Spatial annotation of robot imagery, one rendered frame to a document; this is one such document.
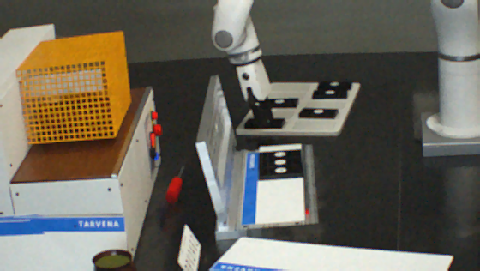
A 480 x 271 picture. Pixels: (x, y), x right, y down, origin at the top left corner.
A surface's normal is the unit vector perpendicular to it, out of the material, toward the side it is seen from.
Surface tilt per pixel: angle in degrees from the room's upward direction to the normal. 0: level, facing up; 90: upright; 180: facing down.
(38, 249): 63
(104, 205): 90
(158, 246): 0
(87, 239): 69
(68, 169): 0
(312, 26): 90
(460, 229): 0
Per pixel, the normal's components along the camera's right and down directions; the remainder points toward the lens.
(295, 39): -0.15, 0.36
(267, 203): -0.09, -0.94
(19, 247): -0.04, -0.11
